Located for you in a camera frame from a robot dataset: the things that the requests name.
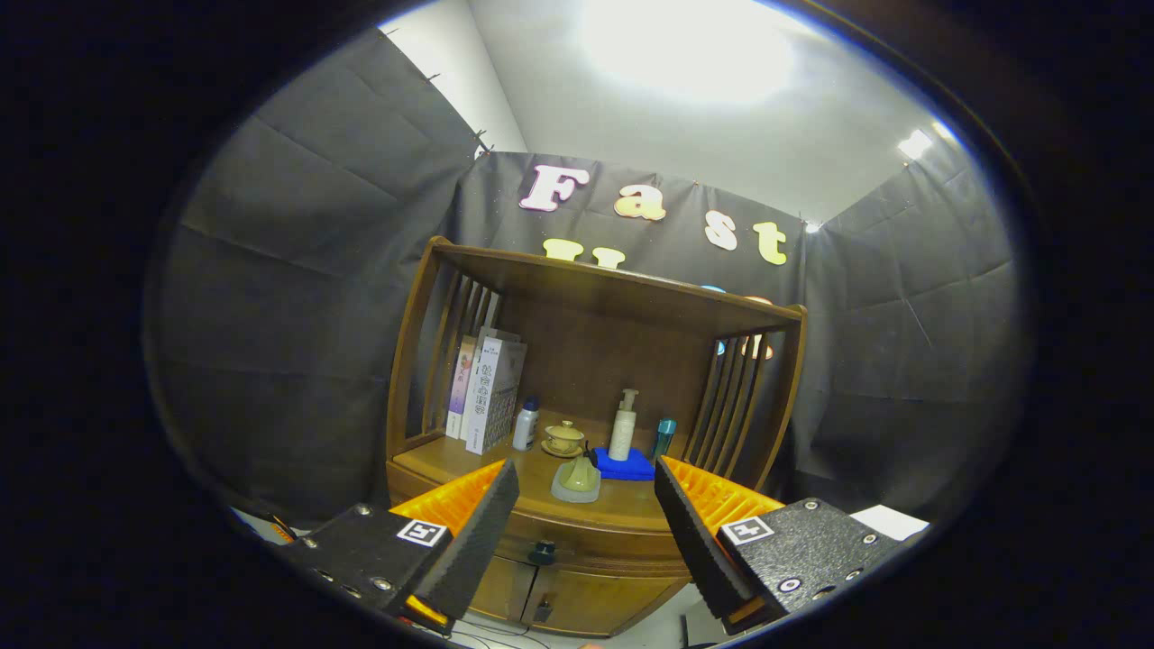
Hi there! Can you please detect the green soap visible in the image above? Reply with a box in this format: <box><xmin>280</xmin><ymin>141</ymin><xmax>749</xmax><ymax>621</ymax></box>
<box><xmin>552</xmin><ymin>455</ymin><xmax>602</xmax><ymax>504</ymax></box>

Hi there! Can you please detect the purple book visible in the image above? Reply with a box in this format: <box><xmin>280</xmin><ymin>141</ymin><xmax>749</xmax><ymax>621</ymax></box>
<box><xmin>445</xmin><ymin>335</ymin><xmax>477</xmax><ymax>440</ymax></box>

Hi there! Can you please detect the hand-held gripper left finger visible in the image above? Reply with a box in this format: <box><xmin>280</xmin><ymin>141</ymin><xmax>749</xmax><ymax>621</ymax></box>
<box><xmin>287</xmin><ymin>458</ymin><xmax>522</xmax><ymax>632</ymax></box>

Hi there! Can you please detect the yellow lidded tea cup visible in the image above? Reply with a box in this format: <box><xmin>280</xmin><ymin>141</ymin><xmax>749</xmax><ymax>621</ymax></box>
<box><xmin>541</xmin><ymin>420</ymin><xmax>587</xmax><ymax>459</ymax></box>

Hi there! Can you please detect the white patterned book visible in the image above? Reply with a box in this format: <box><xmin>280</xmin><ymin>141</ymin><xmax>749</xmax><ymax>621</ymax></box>
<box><xmin>463</xmin><ymin>326</ymin><xmax>528</xmax><ymax>456</ymax></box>

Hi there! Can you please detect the small white bottle blue cap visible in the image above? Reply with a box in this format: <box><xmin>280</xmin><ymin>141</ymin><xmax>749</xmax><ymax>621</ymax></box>
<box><xmin>512</xmin><ymin>398</ymin><xmax>540</xmax><ymax>452</ymax></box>

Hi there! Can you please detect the wooden cabinet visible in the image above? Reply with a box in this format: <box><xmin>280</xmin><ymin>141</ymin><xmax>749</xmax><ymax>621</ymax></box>
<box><xmin>386</xmin><ymin>236</ymin><xmax>808</xmax><ymax>639</ymax></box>

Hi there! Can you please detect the folded blue cloth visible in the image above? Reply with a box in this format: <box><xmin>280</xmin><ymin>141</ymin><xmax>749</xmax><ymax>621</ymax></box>
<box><xmin>591</xmin><ymin>446</ymin><xmax>657</xmax><ymax>481</ymax></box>

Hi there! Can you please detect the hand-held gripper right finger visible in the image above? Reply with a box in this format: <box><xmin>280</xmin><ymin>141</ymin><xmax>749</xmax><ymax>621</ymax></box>
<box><xmin>653</xmin><ymin>455</ymin><xmax>902</xmax><ymax>632</ymax></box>

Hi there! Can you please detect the wooden cabinet door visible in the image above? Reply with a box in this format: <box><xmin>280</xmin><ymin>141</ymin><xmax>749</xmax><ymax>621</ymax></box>
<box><xmin>527</xmin><ymin>566</ymin><xmax>691</xmax><ymax>637</ymax></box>
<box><xmin>469</xmin><ymin>554</ymin><xmax>537</xmax><ymax>623</ymax></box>

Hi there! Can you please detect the wooden countertop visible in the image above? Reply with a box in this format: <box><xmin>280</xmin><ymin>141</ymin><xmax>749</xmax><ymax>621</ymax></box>
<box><xmin>389</xmin><ymin>424</ymin><xmax>767</xmax><ymax>533</ymax></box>

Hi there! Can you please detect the white pump bottle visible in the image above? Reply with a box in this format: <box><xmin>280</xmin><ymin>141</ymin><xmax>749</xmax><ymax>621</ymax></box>
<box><xmin>609</xmin><ymin>388</ymin><xmax>640</xmax><ymax>462</ymax></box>

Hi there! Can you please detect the large ceiling light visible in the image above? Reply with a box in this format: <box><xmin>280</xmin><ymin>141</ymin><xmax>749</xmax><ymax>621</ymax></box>
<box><xmin>577</xmin><ymin>0</ymin><xmax>799</xmax><ymax>105</ymax></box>

